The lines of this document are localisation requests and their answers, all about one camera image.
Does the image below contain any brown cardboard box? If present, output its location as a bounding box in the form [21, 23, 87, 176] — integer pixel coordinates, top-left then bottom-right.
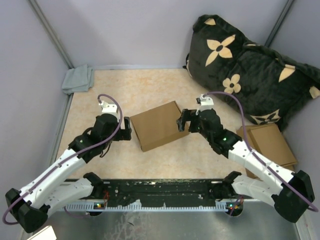
[130, 101, 189, 152]

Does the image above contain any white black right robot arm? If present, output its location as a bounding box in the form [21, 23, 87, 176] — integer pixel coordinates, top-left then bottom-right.
[176, 109, 315, 223]

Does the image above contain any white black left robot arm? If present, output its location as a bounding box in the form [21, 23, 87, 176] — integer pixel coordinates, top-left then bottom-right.
[5, 113, 132, 233]

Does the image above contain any large folded cardboard box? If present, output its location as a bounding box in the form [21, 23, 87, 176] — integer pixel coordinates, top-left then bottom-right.
[236, 125, 297, 180]

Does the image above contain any small folded cardboard box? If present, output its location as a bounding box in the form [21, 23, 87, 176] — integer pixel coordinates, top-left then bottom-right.
[245, 124, 298, 167]

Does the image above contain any grey folded cloth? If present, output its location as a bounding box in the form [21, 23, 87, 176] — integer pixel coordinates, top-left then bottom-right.
[61, 64, 94, 95]

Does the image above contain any black floral plush pillow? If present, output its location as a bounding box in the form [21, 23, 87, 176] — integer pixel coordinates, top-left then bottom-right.
[185, 14, 320, 130]

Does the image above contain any white sheet corner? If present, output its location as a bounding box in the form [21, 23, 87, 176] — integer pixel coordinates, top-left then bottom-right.
[27, 225, 57, 240]

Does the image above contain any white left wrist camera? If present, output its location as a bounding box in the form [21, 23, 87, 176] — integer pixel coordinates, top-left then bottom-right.
[98, 100, 120, 118]

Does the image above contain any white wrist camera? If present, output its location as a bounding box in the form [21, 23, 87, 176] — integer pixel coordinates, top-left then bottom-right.
[196, 94, 214, 113]
[98, 100, 120, 118]

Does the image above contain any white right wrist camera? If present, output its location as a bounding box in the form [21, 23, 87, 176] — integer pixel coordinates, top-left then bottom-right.
[196, 94, 214, 113]

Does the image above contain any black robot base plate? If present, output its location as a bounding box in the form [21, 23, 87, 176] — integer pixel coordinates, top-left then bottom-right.
[87, 179, 249, 208]

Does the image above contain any white perforated cable duct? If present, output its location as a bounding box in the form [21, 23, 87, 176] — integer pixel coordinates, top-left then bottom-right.
[65, 200, 229, 213]

